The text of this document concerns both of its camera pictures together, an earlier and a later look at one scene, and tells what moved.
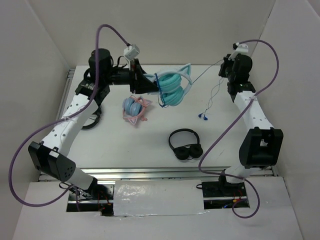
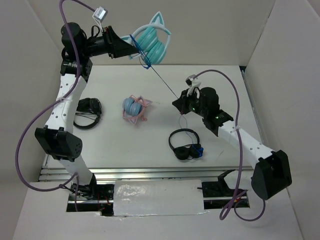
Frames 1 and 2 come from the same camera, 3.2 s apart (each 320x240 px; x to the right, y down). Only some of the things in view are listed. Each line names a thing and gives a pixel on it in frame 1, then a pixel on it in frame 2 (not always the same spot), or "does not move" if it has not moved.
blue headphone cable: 204,114 to 149,66
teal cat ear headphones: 175,85 to 150,40
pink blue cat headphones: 133,108 does not move
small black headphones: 189,152 does not move
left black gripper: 142,84 to 116,47
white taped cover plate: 140,198 does not move
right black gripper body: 226,70 to 194,105
